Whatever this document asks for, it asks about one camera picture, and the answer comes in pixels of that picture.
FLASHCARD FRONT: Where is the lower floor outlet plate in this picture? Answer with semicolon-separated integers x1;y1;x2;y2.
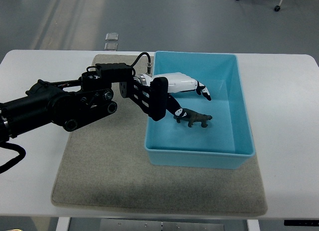
104;42;118;51

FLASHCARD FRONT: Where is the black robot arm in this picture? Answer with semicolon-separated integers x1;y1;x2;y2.
0;63;168;173

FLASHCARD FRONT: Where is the upper floor outlet plate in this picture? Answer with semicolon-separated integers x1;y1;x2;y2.
105;32;119;41

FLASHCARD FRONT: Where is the metal table frame bracket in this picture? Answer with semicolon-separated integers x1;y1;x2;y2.
99;219;225;231

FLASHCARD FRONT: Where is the black table control panel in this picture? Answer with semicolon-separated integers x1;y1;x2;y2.
284;220;319;227

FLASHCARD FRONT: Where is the blue plastic box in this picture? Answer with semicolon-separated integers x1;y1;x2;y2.
145;51;255;169

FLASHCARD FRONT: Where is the grey felt mat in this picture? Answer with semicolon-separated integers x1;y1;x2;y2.
51;53;269;215

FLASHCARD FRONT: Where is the right caster wheel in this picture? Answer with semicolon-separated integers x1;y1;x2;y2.
274;5;281;12

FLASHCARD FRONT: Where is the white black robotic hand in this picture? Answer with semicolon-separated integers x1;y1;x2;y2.
134;72;211;121

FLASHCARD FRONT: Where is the floor outlet plate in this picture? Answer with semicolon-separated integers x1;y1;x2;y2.
104;42;118;51
105;32;119;41

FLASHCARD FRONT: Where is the brown hippo toy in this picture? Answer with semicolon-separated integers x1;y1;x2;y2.
173;108;213;128

